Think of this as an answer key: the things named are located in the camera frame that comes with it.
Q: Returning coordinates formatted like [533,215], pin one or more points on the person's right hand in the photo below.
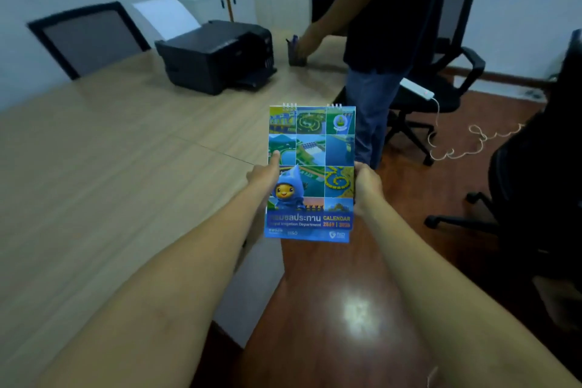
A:
[367,186]

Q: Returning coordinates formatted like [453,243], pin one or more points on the large black office chair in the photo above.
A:
[532,183]

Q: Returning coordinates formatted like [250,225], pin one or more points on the black swivel office chair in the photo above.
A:
[436,83]

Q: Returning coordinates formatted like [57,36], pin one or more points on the person's left forearm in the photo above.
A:
[159,292]

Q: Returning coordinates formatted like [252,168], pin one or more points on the person's right forearm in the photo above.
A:
[450,306]

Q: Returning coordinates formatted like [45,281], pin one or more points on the white low cabinet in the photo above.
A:
[218,3]

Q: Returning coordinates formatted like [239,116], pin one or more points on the person's right thumb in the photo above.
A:
[357,170]

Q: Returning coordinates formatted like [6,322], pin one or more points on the black printer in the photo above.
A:
[218,55]

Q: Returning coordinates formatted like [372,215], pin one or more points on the person's left hand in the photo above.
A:
[263,175]

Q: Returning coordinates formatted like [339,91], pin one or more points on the person's left thumb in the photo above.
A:
[275,163]

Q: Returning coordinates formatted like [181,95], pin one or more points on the grey mesh office chair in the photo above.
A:
[88,37]

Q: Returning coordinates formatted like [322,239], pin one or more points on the white paper sheet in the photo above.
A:
[166,17]

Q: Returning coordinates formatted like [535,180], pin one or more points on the white power strip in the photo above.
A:
[417,88]

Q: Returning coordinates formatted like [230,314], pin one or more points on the dark pen holder cup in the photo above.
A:
[294,53]

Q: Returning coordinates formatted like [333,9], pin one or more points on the colourful spiral desk calendar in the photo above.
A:
[311,174]

